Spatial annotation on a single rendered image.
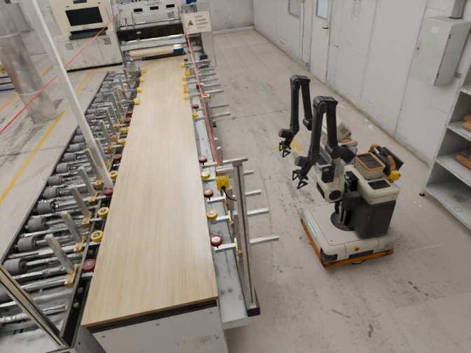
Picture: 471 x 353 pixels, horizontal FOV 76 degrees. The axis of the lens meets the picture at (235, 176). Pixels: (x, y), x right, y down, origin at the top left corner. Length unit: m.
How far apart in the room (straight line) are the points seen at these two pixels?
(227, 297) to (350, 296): 1.18
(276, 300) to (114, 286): 1.38
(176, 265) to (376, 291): 1.74
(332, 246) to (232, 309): 1.15
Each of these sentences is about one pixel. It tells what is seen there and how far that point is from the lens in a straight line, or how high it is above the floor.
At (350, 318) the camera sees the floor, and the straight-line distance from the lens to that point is 2.76.
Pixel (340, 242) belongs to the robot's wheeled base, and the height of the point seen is 0.28.
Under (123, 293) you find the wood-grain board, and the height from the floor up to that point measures 0.90.
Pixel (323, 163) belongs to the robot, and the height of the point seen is 1.04.
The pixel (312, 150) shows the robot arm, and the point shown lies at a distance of 2.05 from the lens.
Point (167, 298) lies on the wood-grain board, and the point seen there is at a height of 0.90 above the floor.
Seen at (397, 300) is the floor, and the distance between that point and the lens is 2.95.
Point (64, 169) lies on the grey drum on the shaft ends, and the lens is 3.40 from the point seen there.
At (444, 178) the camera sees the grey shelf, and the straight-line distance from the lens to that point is 4.03.
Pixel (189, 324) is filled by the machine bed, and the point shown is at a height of 0.67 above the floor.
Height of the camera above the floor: 2.37
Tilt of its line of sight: 36 degrees down
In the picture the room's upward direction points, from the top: 6 degrees counter-clockwise
